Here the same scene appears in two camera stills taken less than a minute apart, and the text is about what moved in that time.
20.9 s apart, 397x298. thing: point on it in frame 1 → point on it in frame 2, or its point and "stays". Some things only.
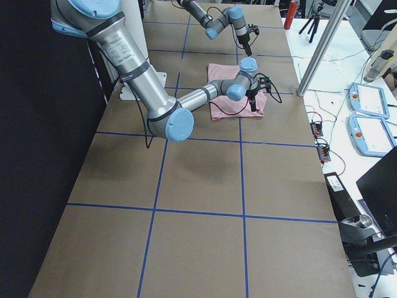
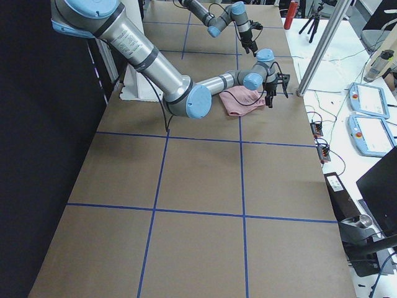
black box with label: (344, 205) stays
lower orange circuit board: (323, 154) stays
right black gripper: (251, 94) → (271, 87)
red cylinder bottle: (292, 10) stays
